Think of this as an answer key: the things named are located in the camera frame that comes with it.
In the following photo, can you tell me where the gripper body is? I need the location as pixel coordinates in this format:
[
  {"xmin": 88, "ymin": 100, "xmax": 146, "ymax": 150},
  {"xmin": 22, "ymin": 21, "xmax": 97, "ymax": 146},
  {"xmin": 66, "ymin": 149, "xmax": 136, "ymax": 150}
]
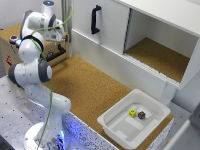
[{"xmin": 45, "ymin": 27, "xmax": 70, "ymax": 43}]

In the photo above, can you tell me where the blue button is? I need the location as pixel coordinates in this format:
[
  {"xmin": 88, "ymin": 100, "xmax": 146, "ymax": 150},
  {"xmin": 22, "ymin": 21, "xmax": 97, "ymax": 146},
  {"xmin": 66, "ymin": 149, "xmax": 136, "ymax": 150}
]
[{"xmin": 15, "ymin": 38, "xmax": 23, "ymax": 47}]

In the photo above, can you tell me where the red button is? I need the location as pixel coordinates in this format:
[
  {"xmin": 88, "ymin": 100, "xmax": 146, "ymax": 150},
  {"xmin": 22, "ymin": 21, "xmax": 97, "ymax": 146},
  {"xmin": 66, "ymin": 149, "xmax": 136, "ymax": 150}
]
[{"xmin": 9, "ymin": 35, "xmax": 19, "ymax": 44}]

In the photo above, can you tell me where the wooden drawer box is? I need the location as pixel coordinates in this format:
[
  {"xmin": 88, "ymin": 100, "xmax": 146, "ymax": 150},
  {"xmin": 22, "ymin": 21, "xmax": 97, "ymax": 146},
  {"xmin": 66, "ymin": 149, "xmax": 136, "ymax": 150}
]
[{"xmin": 0, "ymin": 22, "xmax": 73, "ymax": 69}]

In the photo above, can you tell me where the white sliding door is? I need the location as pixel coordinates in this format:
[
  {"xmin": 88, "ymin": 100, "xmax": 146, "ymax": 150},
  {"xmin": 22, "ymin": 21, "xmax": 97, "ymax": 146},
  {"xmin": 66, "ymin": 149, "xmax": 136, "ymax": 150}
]
[{"xmin": 71, "ymin": 0, "xmax": 131, "ymax": 56}]

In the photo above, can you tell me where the white cabinet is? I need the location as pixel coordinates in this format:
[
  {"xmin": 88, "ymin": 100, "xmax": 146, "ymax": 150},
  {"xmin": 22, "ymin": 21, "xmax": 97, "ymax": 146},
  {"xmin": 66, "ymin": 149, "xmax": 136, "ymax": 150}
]
[{"xmin": 68, "ymin": 0, "xmax": 200, "ymax": 108}]

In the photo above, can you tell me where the yellow block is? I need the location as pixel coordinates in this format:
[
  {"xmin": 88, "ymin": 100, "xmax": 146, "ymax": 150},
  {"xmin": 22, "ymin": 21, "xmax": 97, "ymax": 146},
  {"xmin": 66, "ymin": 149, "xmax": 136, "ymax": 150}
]
[{"xmin": 128, "ymin": 108, "xmax": 138, "ymax": 118}]

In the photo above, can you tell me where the white plastic box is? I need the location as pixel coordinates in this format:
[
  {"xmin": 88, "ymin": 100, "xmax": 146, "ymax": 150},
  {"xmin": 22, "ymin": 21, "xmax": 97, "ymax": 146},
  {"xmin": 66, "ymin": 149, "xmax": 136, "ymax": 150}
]
[{"xmin": 96, "ymin": 88, "xmax": 172, "ymax": 150}]

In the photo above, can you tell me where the purple block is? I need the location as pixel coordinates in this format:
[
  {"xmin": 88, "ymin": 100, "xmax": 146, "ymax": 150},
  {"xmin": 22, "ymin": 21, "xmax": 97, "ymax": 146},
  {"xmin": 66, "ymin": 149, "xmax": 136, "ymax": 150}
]
[{"xmin": 137, "ymin": 110, "xmax": 147, "ymax": 120}]

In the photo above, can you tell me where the black drawer handle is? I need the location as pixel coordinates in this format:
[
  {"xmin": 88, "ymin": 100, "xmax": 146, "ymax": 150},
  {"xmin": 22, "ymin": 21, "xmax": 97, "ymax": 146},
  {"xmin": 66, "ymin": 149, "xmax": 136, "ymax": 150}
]
[{"xmin": 45, "ymin": 44, "xmax": 67, "ymax": 63}]

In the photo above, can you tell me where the black door handle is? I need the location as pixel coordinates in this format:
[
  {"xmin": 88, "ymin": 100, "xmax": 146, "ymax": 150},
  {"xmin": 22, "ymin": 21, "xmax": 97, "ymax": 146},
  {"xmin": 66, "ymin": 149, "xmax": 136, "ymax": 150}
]
[{"xmin": 90, "ymin": 4, "xmax": 102, "ymax": 36}]

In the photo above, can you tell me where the green cable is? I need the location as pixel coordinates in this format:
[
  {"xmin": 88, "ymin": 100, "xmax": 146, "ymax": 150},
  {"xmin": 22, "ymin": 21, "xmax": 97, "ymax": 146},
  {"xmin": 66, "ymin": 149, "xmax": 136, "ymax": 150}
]
[{"xmin": 31, "ymin": 4, "xmax": 75, "ymax": 150}]

